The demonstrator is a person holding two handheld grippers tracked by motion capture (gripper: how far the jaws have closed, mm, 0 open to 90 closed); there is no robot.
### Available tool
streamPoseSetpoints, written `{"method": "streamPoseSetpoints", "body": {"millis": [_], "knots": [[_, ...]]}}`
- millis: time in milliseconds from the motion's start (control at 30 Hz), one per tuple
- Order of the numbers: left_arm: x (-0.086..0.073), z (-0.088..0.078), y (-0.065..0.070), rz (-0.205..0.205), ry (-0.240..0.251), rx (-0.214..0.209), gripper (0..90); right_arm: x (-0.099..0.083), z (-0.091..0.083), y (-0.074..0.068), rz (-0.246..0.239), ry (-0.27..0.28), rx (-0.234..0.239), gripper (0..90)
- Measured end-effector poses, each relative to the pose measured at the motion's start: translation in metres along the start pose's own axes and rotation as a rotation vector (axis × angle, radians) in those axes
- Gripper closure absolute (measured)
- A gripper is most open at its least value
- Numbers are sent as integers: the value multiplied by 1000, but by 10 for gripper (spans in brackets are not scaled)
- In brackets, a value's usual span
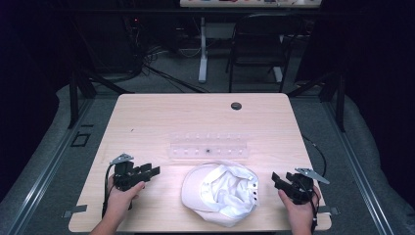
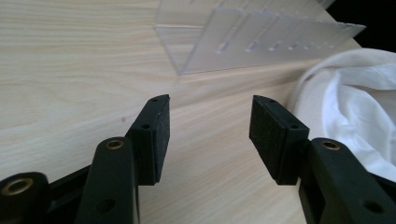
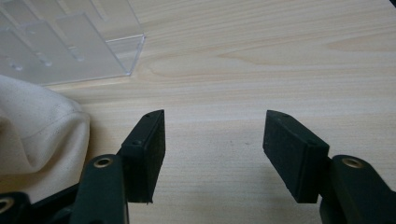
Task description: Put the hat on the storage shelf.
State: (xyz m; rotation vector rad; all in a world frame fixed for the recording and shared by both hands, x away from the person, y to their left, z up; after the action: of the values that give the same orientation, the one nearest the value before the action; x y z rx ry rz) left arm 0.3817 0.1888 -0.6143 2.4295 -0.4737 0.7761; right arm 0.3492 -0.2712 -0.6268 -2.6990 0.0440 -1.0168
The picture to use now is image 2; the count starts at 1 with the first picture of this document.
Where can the clear acrylic rack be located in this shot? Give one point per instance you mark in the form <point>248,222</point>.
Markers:
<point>249,37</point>

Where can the white cloth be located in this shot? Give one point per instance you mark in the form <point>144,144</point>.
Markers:
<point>348,109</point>

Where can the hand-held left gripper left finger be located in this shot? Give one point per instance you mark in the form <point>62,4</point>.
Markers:
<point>146,146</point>

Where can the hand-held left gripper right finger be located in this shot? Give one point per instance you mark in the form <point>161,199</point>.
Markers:
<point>280,140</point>

